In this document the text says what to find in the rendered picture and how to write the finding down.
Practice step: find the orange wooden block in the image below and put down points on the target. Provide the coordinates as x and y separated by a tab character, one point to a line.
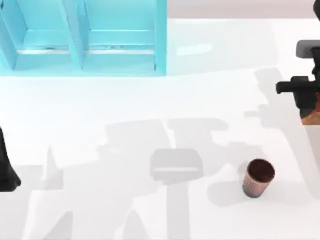
313	118

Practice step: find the grey rounded box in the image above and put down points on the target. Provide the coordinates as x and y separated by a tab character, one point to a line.
303	49

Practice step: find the pink ribbed cup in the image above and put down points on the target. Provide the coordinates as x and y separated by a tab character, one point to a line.
255	186

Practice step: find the light blue rack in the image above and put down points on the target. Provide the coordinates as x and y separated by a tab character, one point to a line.
120	37

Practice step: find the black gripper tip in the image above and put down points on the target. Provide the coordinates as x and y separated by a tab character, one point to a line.
6	172

